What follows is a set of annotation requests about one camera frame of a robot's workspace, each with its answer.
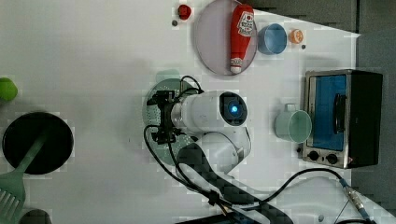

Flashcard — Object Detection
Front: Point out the grey round plate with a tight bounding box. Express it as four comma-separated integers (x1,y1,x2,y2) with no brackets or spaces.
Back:
193,0,241,76

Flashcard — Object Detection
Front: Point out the small red toy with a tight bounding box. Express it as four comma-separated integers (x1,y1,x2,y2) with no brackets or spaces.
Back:
177,5,191,21

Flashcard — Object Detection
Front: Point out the silver toaster oven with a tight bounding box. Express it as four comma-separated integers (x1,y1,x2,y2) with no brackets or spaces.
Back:
303,69,383,169

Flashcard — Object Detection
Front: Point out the green plastic spatula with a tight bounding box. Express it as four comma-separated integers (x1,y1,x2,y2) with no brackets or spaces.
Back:
0,135,47,224

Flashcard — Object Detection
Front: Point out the mint green mug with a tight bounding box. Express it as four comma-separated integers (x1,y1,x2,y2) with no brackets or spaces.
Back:
275,104,312,144

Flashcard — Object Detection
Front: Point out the blue cup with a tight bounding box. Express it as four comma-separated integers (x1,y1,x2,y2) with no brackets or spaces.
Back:
258,23,287,55

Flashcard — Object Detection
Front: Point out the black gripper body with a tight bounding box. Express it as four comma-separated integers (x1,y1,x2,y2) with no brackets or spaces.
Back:
147,91,181,145

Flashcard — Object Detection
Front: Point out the black round pan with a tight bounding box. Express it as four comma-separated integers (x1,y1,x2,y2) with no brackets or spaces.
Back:
2,112,74,175

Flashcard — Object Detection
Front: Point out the green toy ball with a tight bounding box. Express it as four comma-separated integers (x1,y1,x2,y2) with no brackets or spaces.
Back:
0,77,18,102

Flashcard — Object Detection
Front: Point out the orange toy fruit half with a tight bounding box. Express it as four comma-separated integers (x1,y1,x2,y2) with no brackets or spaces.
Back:
290,29,304,44

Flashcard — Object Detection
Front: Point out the black cable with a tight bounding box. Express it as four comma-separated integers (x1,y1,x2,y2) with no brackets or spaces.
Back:
143,75,377,224

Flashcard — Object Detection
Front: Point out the dark grey round object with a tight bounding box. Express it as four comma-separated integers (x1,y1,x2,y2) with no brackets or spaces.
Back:
19,209,52,224

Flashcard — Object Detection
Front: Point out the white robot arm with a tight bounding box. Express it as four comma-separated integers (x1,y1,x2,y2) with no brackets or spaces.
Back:
144,88,302,224

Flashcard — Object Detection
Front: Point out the red plush ketchup bottle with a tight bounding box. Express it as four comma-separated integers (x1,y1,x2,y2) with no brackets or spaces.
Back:
230,4,254,74

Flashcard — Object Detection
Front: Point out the mint green plastic strainer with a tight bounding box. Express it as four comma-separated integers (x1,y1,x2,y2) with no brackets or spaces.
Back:
142,69,203,165

